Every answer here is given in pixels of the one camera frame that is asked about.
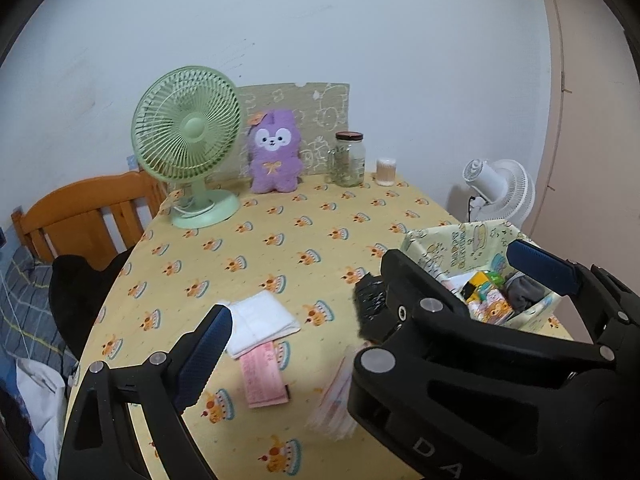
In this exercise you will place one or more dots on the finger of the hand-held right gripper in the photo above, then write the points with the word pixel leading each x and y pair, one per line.
pixel 400 285
pixel 545 265

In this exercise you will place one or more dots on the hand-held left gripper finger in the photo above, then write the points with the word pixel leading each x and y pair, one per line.
pixel 205 360

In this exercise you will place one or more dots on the grey cloth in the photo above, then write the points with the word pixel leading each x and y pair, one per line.
pixel 525 292

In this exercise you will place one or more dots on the green orange packet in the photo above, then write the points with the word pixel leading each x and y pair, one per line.
pixel 496 277

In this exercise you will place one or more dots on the pink white packet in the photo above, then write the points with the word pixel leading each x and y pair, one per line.
pixel 452 283

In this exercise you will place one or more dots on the printed fabric storage box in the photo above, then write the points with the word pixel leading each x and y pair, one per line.
pixel 450 245

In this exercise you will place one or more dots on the tissue pack with orange print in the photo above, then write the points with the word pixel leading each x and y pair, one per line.
pixel 492 307

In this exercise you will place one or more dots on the yellow brown packet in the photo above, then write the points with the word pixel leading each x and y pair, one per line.
pixel 477 282

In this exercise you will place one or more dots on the pink flat packet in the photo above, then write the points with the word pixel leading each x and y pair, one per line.
pixel 262 377

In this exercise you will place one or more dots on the white folded cloth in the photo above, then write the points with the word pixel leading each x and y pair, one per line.
pixel 260 320

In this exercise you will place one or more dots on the white standing fan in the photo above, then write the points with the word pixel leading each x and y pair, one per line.
pixel 500 185

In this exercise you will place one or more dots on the clear cotton swab container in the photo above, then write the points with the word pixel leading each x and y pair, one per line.
pixel 386 172

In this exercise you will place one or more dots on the yellow printed tablecloth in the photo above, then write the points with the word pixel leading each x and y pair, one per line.
pixel 280 260

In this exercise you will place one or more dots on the glass jar with dark lid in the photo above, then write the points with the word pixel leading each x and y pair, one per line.
pixel 347 165

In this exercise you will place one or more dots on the clear plastic packet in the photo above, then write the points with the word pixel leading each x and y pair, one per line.
pixel 332 405

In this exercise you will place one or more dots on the beige door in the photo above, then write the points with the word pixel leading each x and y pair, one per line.
pixel 590 135

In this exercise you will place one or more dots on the black garment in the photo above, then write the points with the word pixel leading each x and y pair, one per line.
pixel 80 290

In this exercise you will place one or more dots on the purple plush bunny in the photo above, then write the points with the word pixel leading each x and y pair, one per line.
pixel 275 170

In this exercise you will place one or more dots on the blue plaid blanket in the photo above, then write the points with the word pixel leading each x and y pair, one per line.
pixel 25 310

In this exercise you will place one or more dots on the olive printed board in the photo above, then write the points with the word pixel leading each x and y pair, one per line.
pixel 325 110

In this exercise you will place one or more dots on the wooden chair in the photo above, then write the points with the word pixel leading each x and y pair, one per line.
pixel 75 200

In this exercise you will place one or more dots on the green desk fan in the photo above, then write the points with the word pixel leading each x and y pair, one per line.
pixel 185 125

